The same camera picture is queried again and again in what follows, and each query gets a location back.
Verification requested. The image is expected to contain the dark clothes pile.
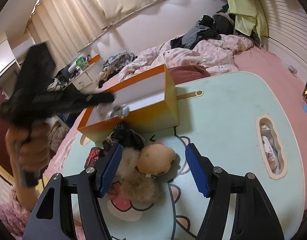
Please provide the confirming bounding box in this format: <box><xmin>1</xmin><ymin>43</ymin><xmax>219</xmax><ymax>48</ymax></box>
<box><xmin>170</xmin><ymin>4</ymin><xmax>235</xmax><ymax>50</ymax></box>

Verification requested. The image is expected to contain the black lace fabric pouch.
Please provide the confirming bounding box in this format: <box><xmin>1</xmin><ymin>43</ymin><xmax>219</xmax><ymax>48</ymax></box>
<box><xmin>102</xmin><ymin>121</ymin><xmax>145</xmax><ymax>152</ymax></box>

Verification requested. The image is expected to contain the tan plush toy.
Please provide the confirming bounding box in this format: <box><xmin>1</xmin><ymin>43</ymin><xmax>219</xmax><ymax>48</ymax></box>
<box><xmin>119</xmin><ymin>144</ymin><xmax>176</xmax><ymax>204</ymax></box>

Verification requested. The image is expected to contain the dark red pillow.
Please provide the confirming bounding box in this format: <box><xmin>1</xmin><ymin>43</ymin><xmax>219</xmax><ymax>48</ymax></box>
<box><xmin>169</xmin><ymin>64</ymin><xmax>211</xmax><ymax>85</ymax></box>

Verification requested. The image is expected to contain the orange gradient cardboard box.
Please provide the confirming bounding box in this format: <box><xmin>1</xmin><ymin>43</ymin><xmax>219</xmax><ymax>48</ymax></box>
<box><xmin>78</xmin><ymin>64</ymin><xmax>179</xmax><ymax>142</ymax></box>

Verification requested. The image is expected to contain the white fluffy pompom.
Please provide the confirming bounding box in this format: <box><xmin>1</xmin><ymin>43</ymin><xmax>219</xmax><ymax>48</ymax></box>
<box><xmin>116</xmin><ymin>147</ymin><xmax>141</xmax><ymax>179</ymax></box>

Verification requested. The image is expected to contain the patterned clothes heap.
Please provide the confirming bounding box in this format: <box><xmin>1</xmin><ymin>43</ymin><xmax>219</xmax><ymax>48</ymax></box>
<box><xmin>96</xmin><ymin>51</ymin><xmax>137</xmax><ymax>88</ymax></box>

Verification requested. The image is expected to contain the person's left hand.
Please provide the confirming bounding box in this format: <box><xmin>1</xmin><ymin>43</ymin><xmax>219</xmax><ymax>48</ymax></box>
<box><xmin>5</xmin><ymin>122</ymin><xmax>51</xmax><ymax>211</ymax></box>

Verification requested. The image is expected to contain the red charm packet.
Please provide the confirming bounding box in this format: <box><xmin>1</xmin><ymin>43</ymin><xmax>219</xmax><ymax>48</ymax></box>
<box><xmin>84</xmin><ymin>147</ymin><xmax>104</xmax><ymax>169</ymax></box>

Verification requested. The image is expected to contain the beige curtain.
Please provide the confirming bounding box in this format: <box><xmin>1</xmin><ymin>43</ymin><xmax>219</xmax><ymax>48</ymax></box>
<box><xmin>27</xmin><ymin>0</ymin><xmax>163</xmax><ymax>68</ymax></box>

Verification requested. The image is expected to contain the round metal mirror tin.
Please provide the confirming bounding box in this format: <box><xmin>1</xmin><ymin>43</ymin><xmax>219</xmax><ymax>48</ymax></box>
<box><xmin>110</xmin><ymin>105</ymin><xmax>130</xmax><ymax>119</ymax></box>

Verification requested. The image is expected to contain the light green hanging garment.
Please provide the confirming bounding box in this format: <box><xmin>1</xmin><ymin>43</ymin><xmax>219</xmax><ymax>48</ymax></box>
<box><xmin>227</xmin><ymin>0</ymin><xmax>268</xmax><ymax>36</ymax></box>

